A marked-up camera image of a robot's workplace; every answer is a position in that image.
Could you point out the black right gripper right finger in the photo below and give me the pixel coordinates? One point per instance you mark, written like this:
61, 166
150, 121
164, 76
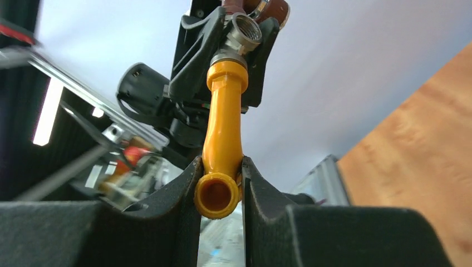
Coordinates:
281, 232

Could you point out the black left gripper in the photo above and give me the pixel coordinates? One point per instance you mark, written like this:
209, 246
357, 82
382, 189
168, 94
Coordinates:
199, 35

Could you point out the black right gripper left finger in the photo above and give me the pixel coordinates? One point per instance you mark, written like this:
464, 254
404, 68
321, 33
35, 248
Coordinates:
160, 230

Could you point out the silver pipe fitting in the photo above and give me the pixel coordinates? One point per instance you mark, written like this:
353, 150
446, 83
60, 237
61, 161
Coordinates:
241, 36

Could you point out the yellow brass faucet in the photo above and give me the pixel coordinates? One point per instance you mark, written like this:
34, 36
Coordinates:
217, 193

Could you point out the brown faucet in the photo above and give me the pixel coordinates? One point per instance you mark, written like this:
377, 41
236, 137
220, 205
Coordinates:
260, 10

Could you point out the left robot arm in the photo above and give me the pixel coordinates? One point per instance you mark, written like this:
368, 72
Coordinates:
178, 107

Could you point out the aluminium frame rail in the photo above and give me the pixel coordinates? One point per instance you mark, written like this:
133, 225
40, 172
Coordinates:
122, 127

